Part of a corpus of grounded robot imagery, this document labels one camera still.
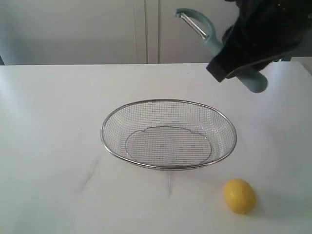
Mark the metal wire mesh basket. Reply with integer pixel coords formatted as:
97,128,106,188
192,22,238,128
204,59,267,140
100,99,237,171

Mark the teal handled peeler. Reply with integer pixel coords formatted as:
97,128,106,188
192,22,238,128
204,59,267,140
175,8,268,93

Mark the yellow lemon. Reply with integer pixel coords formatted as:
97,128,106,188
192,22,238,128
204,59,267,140
223,178,256,215

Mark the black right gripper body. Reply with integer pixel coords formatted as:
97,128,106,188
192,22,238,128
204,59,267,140
222,0,312,61

